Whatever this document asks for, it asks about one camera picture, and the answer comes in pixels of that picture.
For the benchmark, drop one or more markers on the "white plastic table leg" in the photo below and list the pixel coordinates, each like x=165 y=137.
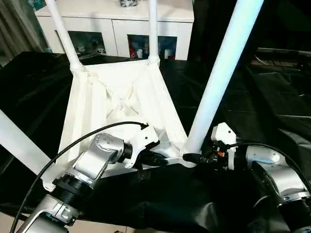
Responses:
x=64 y=36
x=19 y=140
x=153 y=31
x=218 y=72

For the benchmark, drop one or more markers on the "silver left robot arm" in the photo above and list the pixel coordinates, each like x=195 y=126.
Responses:
x=94 y=157

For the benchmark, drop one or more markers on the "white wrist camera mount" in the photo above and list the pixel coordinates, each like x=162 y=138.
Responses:
x=143 y=138
x=223 y=132

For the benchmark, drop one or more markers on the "dark item on cabinet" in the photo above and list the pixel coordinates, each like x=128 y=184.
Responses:
x=128 y=3

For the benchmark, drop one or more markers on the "white plastic table top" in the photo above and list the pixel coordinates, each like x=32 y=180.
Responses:
x=116 y=85

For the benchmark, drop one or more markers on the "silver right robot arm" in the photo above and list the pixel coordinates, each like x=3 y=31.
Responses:
x=284 y=174

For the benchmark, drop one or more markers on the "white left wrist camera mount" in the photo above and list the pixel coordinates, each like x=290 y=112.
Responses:
x=143 y=138

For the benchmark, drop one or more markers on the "white glass-door cabinet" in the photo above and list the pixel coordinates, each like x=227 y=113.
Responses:
x=109 y=24

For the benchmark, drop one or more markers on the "black work mat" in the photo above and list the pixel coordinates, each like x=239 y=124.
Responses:
x=255 y=102

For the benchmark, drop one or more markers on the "grey curtain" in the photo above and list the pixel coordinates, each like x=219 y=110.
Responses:
x=17 y=29

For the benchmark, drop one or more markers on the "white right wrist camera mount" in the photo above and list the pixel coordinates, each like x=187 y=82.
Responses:
x=223 y=132

